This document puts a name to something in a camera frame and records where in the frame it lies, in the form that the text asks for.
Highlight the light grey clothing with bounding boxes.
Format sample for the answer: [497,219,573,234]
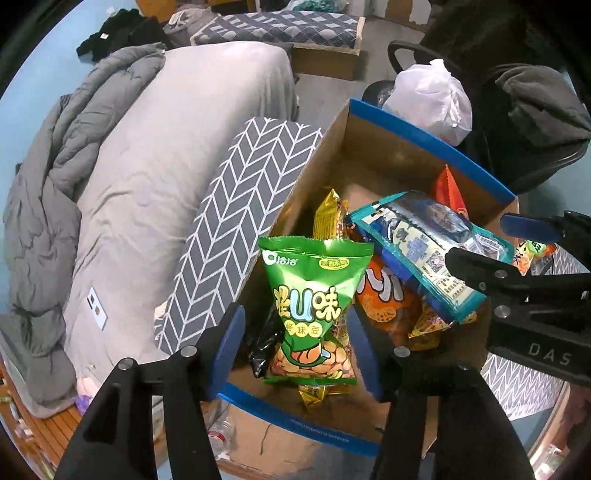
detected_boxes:
[163,7,220,47]

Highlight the black glossy snack packet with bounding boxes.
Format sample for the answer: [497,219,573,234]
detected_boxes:
[247,300,284,379]

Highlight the clear plastic bottle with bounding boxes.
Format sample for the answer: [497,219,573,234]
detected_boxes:
[203,401,236,462]

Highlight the person's right forearm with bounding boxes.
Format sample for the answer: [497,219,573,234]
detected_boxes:
[561,385,591,455]

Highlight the wooden furniture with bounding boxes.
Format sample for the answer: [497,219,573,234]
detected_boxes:
[136,0,259,14]

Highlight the small gold snack packet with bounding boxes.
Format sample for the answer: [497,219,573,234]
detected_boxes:
[406,300,478,352]

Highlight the black clothes pile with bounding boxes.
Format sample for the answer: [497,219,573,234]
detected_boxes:
[76,8,167,61]

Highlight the diamond patterned bench cushion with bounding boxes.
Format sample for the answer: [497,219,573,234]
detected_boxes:
[190,13,365,49]

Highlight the white label tag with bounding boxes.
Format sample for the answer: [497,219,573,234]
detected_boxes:
[87,286,108,330]

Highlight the green bean snack packet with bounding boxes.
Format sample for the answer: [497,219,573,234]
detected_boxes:
[257,235,375,386]

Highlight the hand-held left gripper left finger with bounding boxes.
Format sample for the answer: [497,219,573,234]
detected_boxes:
[54,302,246,480]

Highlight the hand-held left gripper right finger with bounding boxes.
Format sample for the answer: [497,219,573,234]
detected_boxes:
[345,305,536,480]

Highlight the black office chair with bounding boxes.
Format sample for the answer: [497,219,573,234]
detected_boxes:
[361,39,591,195]

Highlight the grey garment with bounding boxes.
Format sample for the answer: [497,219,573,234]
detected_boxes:
[494,65,591,162]

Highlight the black garment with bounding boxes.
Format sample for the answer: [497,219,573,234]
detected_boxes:
[418,0,591,93]

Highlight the wooden bench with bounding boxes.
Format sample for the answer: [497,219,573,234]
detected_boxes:
[190,14,366,81]

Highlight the grey quilted duvet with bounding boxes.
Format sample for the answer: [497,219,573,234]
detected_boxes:
[0,42,167,418]

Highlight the orange and green snack packet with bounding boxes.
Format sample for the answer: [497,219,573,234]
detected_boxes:
[512,237,559,275]

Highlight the long yellow snack packet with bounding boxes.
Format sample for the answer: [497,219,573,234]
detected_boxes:
[298,187,352,414]

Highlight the brown cardboard box blue edges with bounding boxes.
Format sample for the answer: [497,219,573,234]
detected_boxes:
[217,98,520,457]

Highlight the red-orange triangular snack packet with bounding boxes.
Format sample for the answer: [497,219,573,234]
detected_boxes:
[433,164,471,217]

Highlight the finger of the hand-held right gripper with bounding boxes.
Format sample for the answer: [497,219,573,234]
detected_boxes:
[444,247,532,301]
[500,210,591,243]

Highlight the white plastic bag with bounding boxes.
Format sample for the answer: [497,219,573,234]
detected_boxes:
[382,58,474,147]

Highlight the teal cloth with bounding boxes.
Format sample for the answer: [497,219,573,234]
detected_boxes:
[286,0,347,14]

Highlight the bed with grey sheet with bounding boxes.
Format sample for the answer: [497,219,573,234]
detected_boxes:
[62,41,298,370]

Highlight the blue snack packet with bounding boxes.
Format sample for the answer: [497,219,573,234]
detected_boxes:
[347,190,515,326]

